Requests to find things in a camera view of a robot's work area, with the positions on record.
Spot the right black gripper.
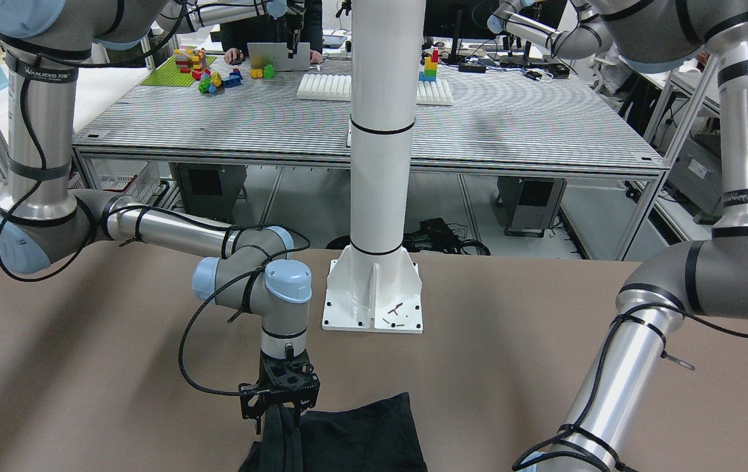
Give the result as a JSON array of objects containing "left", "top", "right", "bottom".
[{"left": 238, "top": 350, "right": 320, "bottom": 435}]

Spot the black t-shirt with logo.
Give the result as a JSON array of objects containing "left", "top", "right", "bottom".
[{"left": 239, "top": 393, "right": 428, "bottom": 471}]

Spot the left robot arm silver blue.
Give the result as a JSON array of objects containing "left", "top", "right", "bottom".
[{"left": 488, "top": 1, "right": 748, "bottom": 471}]

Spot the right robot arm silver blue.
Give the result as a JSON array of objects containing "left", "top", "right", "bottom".
[{"left": 0, "top": 1, "right": 320, "bottom": 433}]

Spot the white plastic basket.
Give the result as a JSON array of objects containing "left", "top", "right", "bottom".
[{"left": 91, "top": 159, "right": 161, "bottom": 203}]

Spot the silver laptop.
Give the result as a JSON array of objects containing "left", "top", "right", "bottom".
[{"left": 247, "top": 42, "right": 311, "bottom": 72}]

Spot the green building block plate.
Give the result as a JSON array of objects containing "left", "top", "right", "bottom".
[{"left": 140, "top": 56, "right": 196, "bottom": 87}]

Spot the colourful block tower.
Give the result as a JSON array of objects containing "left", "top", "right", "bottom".
[{"left": 418, "top": 49, "right": 439, "bottom": 83}]

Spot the striped work table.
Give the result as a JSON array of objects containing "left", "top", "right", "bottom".
[{"left": 73, "top": 66, "right": 665, "bottom": 180}]

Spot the black computer monitor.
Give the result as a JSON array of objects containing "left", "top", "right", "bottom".
[{"left": 423, "top": 1, "right": 500, "bottom": 65}]

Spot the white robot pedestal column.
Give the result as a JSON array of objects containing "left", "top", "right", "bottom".
[{"left": 322, "top": 1, "right": 425, "bottom": 334}]

